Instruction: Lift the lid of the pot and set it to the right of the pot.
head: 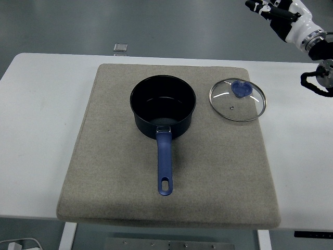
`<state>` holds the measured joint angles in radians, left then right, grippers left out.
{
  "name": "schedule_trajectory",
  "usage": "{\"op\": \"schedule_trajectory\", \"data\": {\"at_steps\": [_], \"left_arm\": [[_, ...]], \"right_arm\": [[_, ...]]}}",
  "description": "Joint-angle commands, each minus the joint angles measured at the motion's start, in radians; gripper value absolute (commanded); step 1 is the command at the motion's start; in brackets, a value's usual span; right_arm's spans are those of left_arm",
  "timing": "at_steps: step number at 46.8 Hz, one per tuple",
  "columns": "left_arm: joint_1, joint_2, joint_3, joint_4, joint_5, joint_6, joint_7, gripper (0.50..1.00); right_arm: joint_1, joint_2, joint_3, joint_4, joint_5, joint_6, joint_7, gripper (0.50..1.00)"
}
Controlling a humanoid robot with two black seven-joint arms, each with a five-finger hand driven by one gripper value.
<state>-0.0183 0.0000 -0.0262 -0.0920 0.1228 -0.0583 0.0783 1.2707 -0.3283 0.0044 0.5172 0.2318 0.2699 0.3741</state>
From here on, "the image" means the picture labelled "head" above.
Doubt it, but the white cable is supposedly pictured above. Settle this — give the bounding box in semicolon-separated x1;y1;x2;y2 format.
0;236;44;250

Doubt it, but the glass lid with blue knob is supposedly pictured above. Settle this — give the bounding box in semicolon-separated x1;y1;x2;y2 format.
209;77;267;122

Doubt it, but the grey metal plate with screws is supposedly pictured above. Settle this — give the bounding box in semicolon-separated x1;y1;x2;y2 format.
105;236;236;250

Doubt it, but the white table leg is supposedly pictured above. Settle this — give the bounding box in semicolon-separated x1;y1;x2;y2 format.
257;229;273;250
57;221;78;250

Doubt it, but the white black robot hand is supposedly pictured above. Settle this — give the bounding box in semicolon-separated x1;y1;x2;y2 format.
245;0;325;45

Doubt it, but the beige fabric mat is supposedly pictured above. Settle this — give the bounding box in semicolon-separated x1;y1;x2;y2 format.
56;63;283;230

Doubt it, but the black table control panel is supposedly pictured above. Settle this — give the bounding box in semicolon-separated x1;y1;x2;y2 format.
294;231;333;238

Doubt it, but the dark pot with blue handle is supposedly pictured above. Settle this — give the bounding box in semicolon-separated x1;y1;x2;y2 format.
129;74;197;196

